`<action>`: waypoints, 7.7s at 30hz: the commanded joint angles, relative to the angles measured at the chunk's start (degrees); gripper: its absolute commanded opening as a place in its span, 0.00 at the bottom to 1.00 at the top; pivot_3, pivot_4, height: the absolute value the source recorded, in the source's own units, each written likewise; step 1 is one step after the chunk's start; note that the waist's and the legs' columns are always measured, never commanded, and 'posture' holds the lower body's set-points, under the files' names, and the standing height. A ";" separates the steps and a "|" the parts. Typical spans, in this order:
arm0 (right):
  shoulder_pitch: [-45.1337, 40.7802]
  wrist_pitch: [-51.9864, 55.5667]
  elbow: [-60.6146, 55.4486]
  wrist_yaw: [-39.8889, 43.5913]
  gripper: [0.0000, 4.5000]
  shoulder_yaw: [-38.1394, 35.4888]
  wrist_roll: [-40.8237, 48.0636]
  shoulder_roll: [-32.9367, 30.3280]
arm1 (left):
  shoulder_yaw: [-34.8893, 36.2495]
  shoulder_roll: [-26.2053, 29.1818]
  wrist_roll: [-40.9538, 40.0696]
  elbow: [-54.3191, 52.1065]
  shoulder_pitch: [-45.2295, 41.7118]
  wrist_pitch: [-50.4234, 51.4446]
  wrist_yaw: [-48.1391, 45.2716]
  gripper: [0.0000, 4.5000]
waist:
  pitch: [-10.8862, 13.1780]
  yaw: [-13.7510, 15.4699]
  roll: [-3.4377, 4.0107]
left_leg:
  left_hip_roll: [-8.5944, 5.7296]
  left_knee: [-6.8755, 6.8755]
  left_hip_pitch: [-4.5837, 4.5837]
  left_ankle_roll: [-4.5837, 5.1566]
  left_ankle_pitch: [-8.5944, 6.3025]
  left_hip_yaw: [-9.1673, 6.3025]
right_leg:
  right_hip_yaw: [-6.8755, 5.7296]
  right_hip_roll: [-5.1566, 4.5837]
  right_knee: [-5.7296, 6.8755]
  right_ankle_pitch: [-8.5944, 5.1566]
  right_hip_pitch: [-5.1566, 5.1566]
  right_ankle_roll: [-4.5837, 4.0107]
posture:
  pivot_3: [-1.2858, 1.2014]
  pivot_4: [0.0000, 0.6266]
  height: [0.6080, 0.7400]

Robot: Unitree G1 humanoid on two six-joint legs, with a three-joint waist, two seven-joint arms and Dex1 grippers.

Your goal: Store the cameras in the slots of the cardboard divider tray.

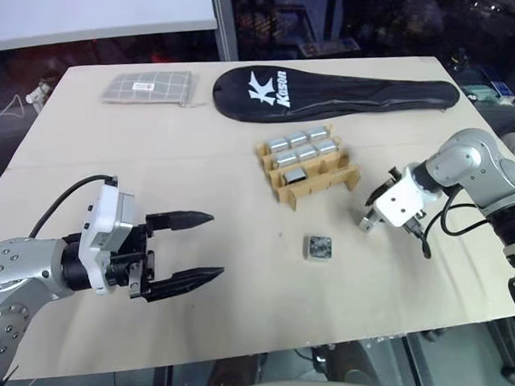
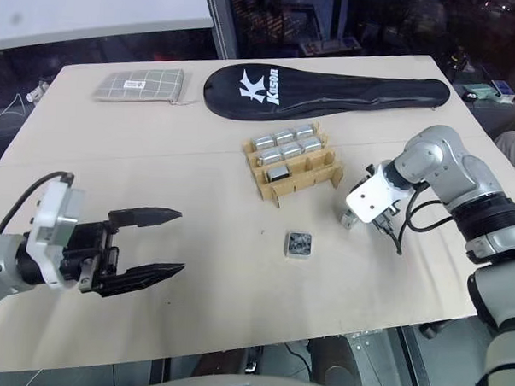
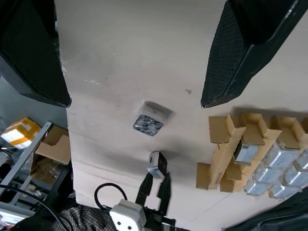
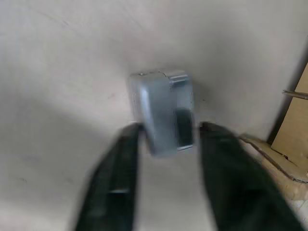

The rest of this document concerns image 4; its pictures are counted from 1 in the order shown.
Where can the brown cardboard box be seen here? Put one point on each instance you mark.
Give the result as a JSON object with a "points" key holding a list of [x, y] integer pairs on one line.
{"points": [[286, 134]]}

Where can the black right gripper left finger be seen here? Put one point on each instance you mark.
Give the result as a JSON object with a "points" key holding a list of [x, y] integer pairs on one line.
{"points": [[113, 183]]}

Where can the grey metal box part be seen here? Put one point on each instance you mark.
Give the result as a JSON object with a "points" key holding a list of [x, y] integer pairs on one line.
{"points": [[160, 113]]}

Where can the thin metal rod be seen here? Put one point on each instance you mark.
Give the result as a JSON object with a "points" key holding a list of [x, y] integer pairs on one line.
{"points": [[295, 93]]}

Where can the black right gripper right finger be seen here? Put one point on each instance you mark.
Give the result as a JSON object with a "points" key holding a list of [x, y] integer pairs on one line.
{"points": [[240, 190]]}

